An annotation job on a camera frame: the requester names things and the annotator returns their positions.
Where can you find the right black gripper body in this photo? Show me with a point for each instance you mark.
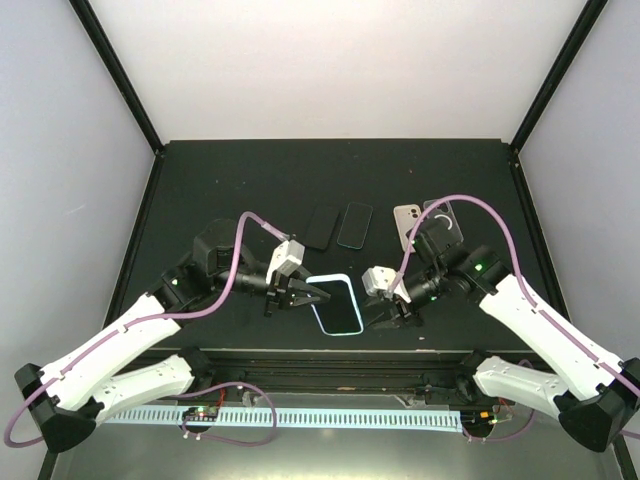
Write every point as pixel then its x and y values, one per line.
pixel 413 314

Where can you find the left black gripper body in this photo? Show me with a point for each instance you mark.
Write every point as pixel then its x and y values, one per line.
pixel 277 289

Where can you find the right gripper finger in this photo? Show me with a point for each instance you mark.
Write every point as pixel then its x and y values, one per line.
pixel 374 303
pixel 387 320

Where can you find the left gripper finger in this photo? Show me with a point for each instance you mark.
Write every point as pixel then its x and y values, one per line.
pixel 301 301
pixel 300 287

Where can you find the clear phone case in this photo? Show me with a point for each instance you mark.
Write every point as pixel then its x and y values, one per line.
pixel 447 217

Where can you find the teal phone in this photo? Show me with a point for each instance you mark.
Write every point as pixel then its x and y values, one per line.
pixel 355 226

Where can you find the pink phone case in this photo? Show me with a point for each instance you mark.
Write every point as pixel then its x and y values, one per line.
pixel 405 217

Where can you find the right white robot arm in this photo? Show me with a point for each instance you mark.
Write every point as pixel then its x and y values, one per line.
pixel 592 392

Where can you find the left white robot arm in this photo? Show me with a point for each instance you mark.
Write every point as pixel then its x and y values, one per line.
pixel 70 397

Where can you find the right small circuit board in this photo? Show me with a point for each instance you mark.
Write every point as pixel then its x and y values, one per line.
pixel 487 417

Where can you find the small circuit board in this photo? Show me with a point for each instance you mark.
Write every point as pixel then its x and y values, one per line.
pixel 487 417
pixel 200 414

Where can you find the left small circuit board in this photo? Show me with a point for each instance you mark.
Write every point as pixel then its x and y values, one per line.
pixel 200 414

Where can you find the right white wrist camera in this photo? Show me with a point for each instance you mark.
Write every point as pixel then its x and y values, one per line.
pixel 383 282

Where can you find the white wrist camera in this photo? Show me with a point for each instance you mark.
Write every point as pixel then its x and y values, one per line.
pixel 383 282
pixel 285 259

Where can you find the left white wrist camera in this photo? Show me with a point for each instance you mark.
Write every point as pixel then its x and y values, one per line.
pixel 285 259

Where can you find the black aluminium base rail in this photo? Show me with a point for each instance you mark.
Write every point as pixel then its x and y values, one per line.
pixel 437 375

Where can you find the white slotted cable duct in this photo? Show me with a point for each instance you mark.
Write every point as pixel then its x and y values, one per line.
pixel 309 418

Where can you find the right black frame post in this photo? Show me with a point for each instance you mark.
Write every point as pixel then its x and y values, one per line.
pixel 580 31

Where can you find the black frame post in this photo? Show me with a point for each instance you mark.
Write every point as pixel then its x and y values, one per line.
pixel 91 24
pixel 580 31

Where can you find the left black frame post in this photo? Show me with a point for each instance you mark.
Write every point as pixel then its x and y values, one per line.
pixel 91 24

